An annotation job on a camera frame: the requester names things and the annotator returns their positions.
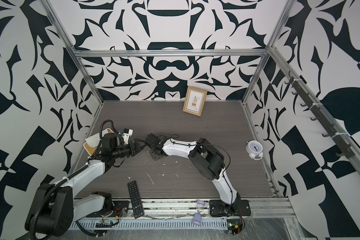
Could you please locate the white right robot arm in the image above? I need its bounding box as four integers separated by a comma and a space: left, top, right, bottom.
146, 134, 241, 210

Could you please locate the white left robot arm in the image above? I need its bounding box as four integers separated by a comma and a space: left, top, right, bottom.
25, 133, 147, 240

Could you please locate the black remote control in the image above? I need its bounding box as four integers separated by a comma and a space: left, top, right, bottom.
128, 181, 144, 219

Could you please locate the left circuit board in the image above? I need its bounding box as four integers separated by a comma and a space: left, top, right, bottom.
96, 217, 120, 228

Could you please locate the circuit board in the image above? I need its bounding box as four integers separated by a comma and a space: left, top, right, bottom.
96, 217, 120, 228
227, 218, 245, 236

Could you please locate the purple hourglass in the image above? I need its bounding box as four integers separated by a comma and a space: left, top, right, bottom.
192, 200, 206, 227

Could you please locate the white alarm clock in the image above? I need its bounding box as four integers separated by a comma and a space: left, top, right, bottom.
246, 140, 264, 161

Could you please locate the right circuit board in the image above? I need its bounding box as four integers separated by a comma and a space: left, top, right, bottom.
227, 218, 245, 236

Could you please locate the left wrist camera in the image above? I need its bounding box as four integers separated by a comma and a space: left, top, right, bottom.
119, 129, 133, 145

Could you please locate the gold picture frame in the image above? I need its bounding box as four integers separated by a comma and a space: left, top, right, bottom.
183, 87, 208, 117

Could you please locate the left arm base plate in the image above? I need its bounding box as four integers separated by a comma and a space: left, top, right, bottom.
86, 201, 129, 218

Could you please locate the white slotted cable duct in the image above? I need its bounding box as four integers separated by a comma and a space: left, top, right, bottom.
80, 219, 228, 231

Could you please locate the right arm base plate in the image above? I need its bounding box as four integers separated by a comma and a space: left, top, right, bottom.
209, 198, 252, 218

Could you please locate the grey wall hook rack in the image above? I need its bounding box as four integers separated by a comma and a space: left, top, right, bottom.
286, 76, 356, 159

